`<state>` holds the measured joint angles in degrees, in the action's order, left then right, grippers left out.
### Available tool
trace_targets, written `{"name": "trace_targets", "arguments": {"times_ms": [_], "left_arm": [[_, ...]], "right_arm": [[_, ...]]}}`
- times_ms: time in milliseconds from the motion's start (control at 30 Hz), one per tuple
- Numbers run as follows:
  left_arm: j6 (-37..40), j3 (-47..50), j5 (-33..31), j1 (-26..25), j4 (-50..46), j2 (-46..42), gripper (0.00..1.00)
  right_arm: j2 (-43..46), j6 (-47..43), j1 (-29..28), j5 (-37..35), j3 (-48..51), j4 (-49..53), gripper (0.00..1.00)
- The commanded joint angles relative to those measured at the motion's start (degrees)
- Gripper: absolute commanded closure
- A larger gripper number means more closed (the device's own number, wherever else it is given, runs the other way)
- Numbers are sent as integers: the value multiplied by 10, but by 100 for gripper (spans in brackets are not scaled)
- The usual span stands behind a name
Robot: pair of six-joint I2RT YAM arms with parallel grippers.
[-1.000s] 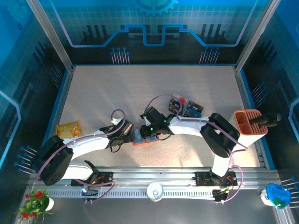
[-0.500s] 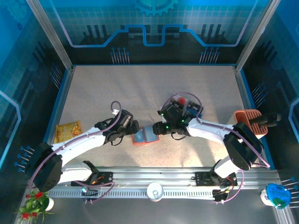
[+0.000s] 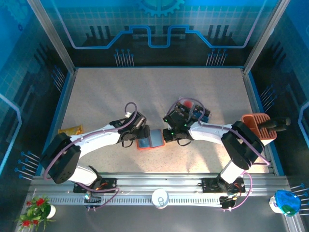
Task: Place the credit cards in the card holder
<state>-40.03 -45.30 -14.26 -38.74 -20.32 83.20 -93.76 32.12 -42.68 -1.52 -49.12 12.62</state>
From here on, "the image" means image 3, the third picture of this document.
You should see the orange grey card holder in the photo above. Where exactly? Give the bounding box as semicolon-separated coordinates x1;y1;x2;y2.
136;129;167;151

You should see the black cable connector block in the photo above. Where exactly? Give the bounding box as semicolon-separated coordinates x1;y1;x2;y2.
219;195;239;211
83;193;102;211

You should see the yellow snack bag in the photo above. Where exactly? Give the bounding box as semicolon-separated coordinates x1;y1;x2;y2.
58;124;85;136

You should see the slotted grey cable duct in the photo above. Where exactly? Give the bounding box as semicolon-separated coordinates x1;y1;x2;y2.
48;197;224;206

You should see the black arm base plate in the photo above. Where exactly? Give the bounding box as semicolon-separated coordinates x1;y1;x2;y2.
201;177;244;194
73;177;118;194

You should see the aluminium extrusion beam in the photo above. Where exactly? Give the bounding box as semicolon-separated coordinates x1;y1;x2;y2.
28;173;292;196

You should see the black utensil handle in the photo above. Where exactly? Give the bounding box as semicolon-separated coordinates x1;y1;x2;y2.
259;116;292;134

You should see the white paper cup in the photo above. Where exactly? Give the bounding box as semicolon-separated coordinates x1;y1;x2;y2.
151;188;169;209

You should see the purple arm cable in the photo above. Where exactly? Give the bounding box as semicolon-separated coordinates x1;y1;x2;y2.
168;97;270;213
43;102;139;211

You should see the white orange utensil holder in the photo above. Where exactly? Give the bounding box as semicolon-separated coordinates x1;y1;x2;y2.
241;113;278;147

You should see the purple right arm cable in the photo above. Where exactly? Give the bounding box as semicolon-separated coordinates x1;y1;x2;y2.
168;97;270;213

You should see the red flower plant white pot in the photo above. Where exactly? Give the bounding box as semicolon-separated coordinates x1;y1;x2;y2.
15;195;56;232

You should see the aluminium blue side rail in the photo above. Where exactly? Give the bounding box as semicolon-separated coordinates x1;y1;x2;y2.
36;69;78;176
240;68;284;176

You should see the aluminium frame post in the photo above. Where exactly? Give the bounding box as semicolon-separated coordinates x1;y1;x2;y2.
26;0;77;76
242;0;287;75

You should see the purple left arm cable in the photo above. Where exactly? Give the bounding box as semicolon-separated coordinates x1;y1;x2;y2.
43;102;139;211

